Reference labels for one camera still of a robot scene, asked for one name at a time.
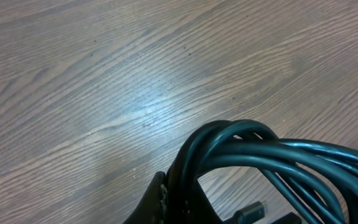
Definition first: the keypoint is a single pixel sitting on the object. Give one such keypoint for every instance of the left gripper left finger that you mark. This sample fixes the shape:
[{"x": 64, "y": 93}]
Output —
[{"x": 153, "y": 206}]

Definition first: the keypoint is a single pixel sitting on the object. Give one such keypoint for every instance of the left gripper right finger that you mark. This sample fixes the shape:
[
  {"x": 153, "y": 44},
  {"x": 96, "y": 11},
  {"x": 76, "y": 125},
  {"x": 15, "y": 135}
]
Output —
[{"x": 198, "y": 208}]

